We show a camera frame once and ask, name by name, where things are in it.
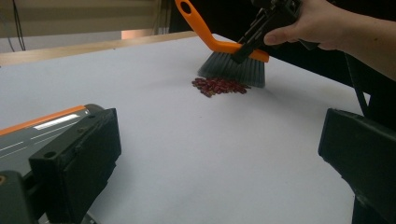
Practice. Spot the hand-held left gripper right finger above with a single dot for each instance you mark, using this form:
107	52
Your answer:
367	155

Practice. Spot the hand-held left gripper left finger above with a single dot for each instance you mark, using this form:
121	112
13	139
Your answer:
81	155

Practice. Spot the orange brush with grey bristles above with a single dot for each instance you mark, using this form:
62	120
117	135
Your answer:
233	68

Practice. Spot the scatter of red beans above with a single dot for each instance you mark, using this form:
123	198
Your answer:
219	86

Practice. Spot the grey dustpan with orange edge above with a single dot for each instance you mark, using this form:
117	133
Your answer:
28	137

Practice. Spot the white board sheet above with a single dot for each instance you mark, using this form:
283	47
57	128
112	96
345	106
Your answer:
202	149

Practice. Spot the beige cabinet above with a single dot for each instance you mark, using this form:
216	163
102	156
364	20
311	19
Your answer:
77	15

